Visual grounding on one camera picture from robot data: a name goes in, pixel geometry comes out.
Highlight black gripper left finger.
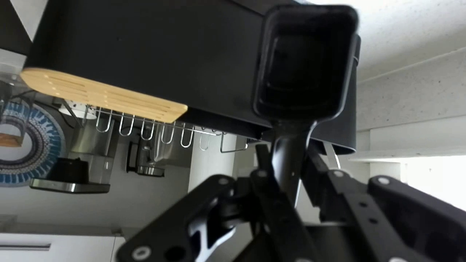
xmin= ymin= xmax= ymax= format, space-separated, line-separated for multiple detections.
xmin=115 ymin=142 xmax=323 ymax=262

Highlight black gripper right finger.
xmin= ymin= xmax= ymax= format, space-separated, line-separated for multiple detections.
xmin=301 ymin=142 xmax=466 ymax=262

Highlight black spatula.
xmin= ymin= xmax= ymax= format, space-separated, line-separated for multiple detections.
xmin=250 ymin=2 xmax=362 ymax=200

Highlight clear drinking glass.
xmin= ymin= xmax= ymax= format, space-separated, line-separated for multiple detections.
xmin=125 ymin=138 xmax=170 ymax=179

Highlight blue patterned plate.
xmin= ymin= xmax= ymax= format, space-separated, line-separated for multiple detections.
xmin=0 ymin=97 xmax=68 ymax=189

